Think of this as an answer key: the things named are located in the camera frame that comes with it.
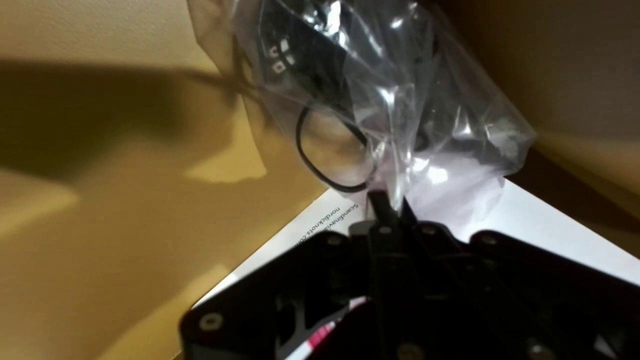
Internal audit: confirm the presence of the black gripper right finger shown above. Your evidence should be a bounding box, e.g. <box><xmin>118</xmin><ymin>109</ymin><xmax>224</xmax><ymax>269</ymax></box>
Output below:
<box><xmin>393</xmin><ymin>196</ymin><xmax>640</xmax><ymax>360</ymax></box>

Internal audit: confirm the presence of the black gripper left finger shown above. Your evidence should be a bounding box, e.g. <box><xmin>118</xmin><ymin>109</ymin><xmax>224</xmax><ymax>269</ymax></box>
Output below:
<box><xmin>178</xmin><ymin>189</ymin><xmax>396</xmax><ymax>360</ymax></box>

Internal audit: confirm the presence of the clear plastic bag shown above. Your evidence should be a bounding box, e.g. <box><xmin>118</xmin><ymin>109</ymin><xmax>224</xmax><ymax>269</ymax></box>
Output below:
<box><xmin>187</xmin><ymin>0</ymin><xmax>539</xmax><ymax>216</ymax></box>

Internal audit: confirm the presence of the tan leather sofa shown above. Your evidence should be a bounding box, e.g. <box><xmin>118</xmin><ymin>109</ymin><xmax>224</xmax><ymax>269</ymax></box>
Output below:
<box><xmin>0</xmin><ymin>0</ymin><xmax>640</xmax><ymax>360</ymax></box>

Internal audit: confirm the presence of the white paper sign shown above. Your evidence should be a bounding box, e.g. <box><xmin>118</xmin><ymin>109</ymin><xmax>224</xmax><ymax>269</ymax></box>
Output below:
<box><xmin>196</xmin><ymin>157</ymin><xmax>640</xmax><ymax>323</ymax></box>

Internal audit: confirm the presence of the black cord loop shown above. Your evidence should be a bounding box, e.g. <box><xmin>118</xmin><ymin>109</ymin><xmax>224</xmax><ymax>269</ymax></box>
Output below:
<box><xmin>294</xmin><ymin>100</ymin><xmax>377</xmax><ymax>196</ymax></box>

